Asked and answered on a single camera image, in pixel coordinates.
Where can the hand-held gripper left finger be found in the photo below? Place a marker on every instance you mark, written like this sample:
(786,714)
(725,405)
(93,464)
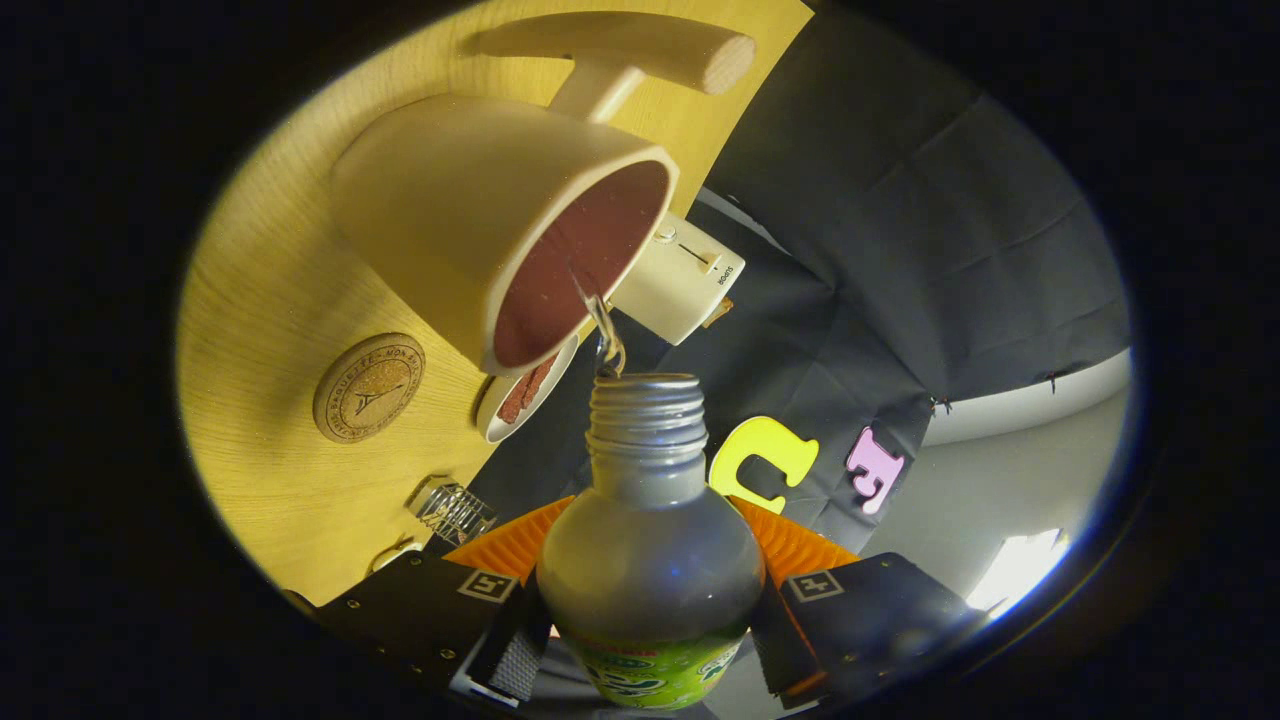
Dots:
(420,610)

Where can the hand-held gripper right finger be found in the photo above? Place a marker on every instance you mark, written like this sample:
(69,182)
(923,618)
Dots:
(890,615)

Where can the round cork coaster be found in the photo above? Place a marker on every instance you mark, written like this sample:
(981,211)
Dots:
(368,388)

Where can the silver bottle with green label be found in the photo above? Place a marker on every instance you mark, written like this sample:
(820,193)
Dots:
(650,570)

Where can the clear juice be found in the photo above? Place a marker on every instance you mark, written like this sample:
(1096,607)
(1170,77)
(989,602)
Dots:
(605,330)

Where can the white divided dish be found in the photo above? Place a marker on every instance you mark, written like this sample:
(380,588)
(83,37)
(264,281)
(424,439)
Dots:
(392,554)

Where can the ceiling light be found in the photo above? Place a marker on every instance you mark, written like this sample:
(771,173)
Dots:
(1015,570)

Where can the small white plate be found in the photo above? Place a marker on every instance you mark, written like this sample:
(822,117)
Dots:
(500,420)

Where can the reddish-brown meat slices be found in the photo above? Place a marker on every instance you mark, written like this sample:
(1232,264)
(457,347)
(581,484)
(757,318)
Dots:
(525,390)

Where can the wooden table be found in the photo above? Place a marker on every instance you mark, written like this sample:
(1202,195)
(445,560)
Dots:
(270,300)

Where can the toasted bread slice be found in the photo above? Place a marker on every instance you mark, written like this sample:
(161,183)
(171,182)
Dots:
(717,312)

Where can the black backdrop cloth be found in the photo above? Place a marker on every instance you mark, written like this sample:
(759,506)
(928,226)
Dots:
(900,230)

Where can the white toaster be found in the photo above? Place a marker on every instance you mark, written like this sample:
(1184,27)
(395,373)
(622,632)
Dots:
(675,290)

